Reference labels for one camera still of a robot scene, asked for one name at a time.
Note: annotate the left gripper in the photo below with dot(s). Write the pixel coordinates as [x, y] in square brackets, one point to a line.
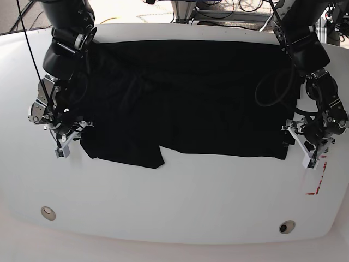
[309, 137]

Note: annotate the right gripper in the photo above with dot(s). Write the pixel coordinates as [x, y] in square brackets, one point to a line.
[63, 134]

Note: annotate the black t-shirt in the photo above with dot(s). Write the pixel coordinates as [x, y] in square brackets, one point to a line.
[194, 97]

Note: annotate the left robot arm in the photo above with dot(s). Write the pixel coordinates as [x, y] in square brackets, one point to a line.
[293, 23]

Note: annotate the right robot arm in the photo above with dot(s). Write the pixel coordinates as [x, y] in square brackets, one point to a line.
[72, 32]

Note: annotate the red tape rectangle marking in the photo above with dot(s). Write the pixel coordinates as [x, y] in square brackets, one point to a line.
[314, 177]

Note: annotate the left table grommet hole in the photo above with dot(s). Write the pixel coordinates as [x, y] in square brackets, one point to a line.
[48, 213]

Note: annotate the table grommet hole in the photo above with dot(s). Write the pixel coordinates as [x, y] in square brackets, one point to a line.
[287, 227]
[48, 213]

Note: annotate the right table grommet hole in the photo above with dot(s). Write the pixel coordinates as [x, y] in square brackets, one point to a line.
[287, 227]

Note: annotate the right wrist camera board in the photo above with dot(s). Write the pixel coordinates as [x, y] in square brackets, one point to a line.
[63, 152]

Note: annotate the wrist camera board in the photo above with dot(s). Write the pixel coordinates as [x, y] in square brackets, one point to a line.
[63, 152]
[310, 163]

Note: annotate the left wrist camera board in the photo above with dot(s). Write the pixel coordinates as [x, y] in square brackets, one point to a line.
[310, 163]

